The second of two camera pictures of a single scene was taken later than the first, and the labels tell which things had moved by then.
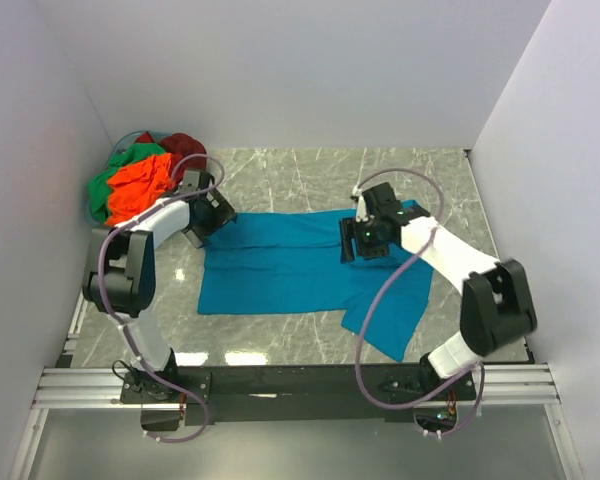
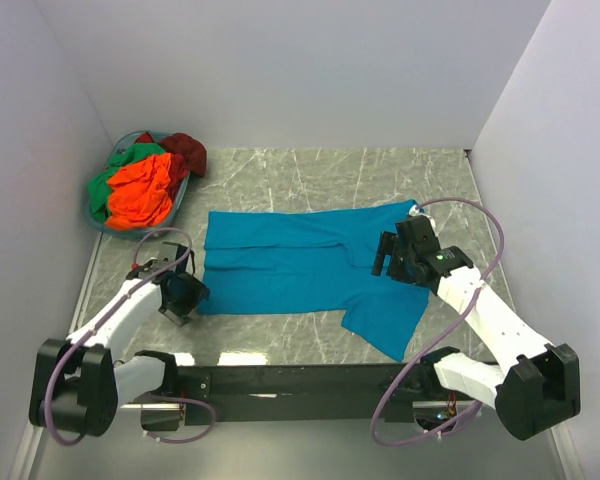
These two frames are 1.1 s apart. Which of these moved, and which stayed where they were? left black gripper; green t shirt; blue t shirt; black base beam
Moved: left black gripper
Stayed: blue t shirt; black base beam; green t shirt
